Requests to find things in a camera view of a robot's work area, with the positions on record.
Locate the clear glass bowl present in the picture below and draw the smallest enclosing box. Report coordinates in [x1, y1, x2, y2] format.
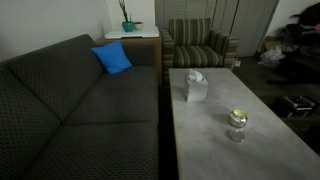
[228, 128, 247, 144]

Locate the silver jar bottle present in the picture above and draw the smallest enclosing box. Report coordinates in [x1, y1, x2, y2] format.
[228, 108, 249, 129]

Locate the grey tissue box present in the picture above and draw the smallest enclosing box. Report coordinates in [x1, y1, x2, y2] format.
[184, 69, 209, 103]

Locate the wooden side table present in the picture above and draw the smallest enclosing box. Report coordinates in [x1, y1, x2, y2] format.
[103, 35, 163, 88]

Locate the striped armchair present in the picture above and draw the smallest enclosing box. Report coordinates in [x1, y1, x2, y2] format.
[159, 17, 240, 88]

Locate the blue pillow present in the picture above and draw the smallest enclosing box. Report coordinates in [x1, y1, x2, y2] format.
[90, 40, 133, 75]

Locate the white tray board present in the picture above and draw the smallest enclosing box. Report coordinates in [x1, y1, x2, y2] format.
[104, 25, 160, 40]

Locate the teal pot with plant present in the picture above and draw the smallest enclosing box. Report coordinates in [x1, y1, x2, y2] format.
[118, 0, 135, 33]

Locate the dark grey patterned sofa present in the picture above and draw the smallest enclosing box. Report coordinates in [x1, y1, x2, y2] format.
[0, 33, 160, 180]

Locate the white plastic bag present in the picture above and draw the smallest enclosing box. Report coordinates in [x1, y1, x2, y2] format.
[258, 45, 286, 70]

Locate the brown cardboard box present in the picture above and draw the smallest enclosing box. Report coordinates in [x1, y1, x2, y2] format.
[263, 35, 284, 54]

